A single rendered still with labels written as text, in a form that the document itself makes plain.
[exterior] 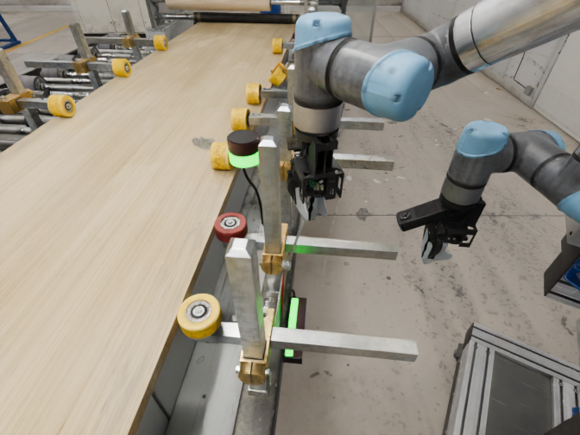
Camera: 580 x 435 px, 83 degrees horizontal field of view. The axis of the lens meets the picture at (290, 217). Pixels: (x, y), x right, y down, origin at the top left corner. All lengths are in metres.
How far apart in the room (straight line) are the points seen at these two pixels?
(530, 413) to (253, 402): 1.03
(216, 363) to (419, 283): 1.31
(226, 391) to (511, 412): 1.00
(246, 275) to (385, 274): 1.53
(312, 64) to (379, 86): 0.11
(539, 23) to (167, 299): 0.69
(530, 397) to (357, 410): 0.61
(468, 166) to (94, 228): 0.83
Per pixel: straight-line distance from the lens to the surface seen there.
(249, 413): 0.79
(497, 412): 1.48
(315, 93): 0.49
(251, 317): 0.53
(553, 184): 0.69
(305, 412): 1.52
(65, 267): 0.86
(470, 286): 2.06
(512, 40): 0.48
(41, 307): 0.81
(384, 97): 0.41
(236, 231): 0.79
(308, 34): 0.47
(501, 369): 1.56
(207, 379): 0.91
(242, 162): 0.62
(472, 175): 0.70
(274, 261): 0.76
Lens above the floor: 1.44
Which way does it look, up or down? 41 degrees down
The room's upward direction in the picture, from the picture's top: straight up
